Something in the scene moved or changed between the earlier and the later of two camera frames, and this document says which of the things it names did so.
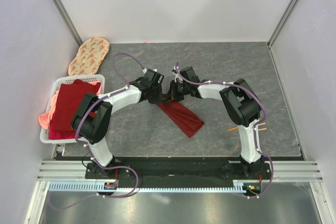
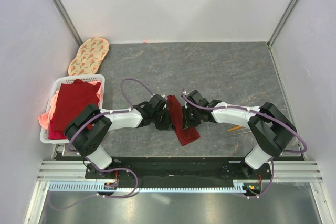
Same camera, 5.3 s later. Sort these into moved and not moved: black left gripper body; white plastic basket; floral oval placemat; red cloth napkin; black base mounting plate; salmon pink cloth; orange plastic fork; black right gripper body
Moved: red cloth napkin; black left gripper body; black right gripper body
Not moved: salmon pink cloth; floral oval placemat; orange plastic fork; black base mounting plate; white plastic basket
